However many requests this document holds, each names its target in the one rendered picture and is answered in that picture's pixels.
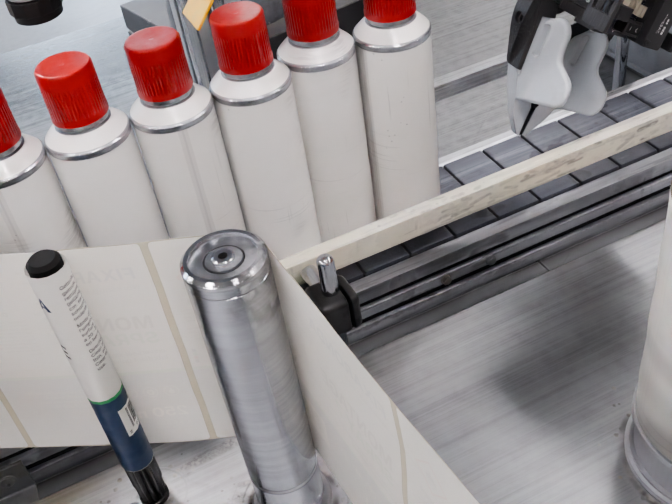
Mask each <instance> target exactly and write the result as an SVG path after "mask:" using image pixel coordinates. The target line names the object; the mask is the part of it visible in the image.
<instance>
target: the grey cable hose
mask: <svg viewBox="0 0 672 504"><path fill-rule="evenodd" d="M62 2H63V0H5V4H6V6H7V9H8V11H9V14H10V15H11V16H12V17H14V19H15V21H16V22H17V23H18V24H19V25H23V26H35V25H40V24H44V23H47V22H49V21H52V20H54V19H55V18H57V17H58V16H59V15H60V14H61V13H62V12H63V6H62Z"/></svg>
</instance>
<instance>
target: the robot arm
mask: <svg viewBox="0 0 672 504"><path fill-rule="evenodd" d="M240 1H251V2H255V3H257V4H259V5H260V6H261V7H262V8H263V10H264V15H265V20H266V25H269V24H271V23H274V22H276V21H278V20H279V19H281V18H283V17H284V12H283V6H282V0H240ZM564 11H566V12H568V13H569V14H571V15H573V16H575V19H574V21H576V22H577V23H574V24H572V25H570V23H569V22H568V21H567V20H566V19H562V18H556V14H560V13H562V12H564ZM555 18H556V19H555ZM671 26H672V0H517V3H516V5H515V8H514V11H513V15H512V19H511V25H510V33H509V42H508V50H507V58H506V59H507V62H508V71H507V104H508V114H509V120H510V127H511V130H512V131H513V132H514V133H515V134H517V135H522V136H525V135H526V134H528V133H529V132H530V131H531V130H533V129H534V128H535V127H537V126H538V125H539V124H540V123H541V122H542V121H544V120H545V119H546V118H547V117H548V116H549V115H550V114H551V112H552V111H553V110H554V109H559V108H560V109H564V110H568V111H572V112H576V113H580V114H584V115H588V116H591V115H594V114H596V113H598V112H599V111H600V110H601V109H602V108H603V106H604V104H605V102H606V100H607V91H606V89H605V86H604V84H603V82H602V80H601V78H600V76H599V66H600V64H601V62H602V60H603V58H604V56H605V54H606V52H607V49H608V44H609V41H610V40H611V39H612V38H613V36H614V35H616V36H619V37H623V38H626V39H629V40H631V41H633V42H635V43H637V44H638V45H640V46H642V47H645V48H649V49H652V50H656V51H657V50H659V48H662V49H664V50H666V51H668V52H670V53H672V34H671V33H669V30H670V28H671Z"/></svg>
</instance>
